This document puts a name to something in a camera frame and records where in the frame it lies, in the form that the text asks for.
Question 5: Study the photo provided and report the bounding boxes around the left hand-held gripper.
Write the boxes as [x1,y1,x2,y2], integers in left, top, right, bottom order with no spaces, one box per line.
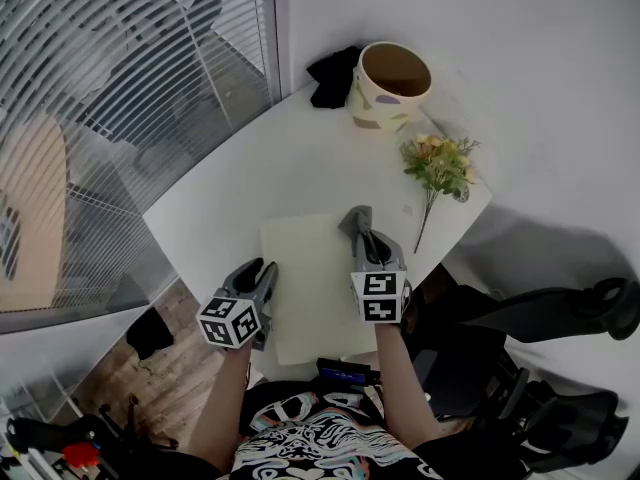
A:
[195,257,280,352]

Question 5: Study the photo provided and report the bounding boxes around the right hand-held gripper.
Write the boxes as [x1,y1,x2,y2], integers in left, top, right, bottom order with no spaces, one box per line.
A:
[349,230,412,325]

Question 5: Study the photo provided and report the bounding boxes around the grey knitted cloth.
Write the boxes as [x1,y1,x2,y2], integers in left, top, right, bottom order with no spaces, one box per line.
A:
[337,205,374,257]

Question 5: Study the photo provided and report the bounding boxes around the person's right forearm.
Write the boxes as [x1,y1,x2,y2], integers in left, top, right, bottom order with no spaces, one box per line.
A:
[373,320,444,452]

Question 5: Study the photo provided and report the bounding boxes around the person's left forearm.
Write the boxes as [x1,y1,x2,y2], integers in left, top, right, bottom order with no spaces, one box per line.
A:
[187,340,256,474]

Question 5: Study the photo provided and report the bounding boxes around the black cloth on floor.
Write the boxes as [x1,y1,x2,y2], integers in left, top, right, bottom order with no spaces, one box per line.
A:
[125,306,175,362]

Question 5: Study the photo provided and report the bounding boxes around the artificial flower bouquet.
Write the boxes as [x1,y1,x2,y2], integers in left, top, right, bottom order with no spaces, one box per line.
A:
[398,133,482,255]

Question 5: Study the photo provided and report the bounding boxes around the black device with blue screen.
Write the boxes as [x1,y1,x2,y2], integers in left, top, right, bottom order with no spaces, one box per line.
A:
[316,356,381,387]

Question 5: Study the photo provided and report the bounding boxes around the cream patterned pot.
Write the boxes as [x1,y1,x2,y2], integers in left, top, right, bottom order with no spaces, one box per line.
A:
[346,41,433,133]

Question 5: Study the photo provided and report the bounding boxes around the black office chair with headrest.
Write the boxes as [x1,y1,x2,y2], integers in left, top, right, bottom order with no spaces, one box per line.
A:
[399,262,640,419]

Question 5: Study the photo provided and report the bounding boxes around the black printed T-shirt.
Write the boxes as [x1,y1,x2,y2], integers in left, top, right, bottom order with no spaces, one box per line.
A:
[174,380,526,480]

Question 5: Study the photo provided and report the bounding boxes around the black fabric bundle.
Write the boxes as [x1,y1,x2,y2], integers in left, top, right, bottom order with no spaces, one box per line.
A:
[306,45,362,110]

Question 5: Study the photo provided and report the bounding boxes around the white window blinds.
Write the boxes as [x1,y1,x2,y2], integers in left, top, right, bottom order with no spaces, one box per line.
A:
[0,0,279,314]

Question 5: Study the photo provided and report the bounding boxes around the red object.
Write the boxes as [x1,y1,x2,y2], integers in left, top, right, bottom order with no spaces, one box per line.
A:
[62,442,101,469]

